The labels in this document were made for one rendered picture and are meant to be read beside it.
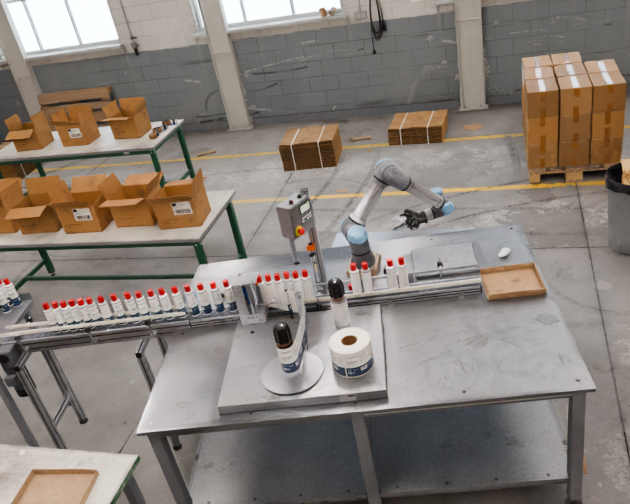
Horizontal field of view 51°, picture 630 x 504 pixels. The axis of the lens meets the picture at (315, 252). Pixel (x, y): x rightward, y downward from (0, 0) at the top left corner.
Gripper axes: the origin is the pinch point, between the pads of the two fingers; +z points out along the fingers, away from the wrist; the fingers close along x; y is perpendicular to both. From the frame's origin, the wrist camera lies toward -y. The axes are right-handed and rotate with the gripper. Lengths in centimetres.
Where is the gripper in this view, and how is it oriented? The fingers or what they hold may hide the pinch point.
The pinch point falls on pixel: (393, 224)
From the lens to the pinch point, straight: 408.3
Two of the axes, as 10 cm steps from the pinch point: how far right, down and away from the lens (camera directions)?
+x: 1.8, 7.6, 6.2
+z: -9.4, 3.1, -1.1
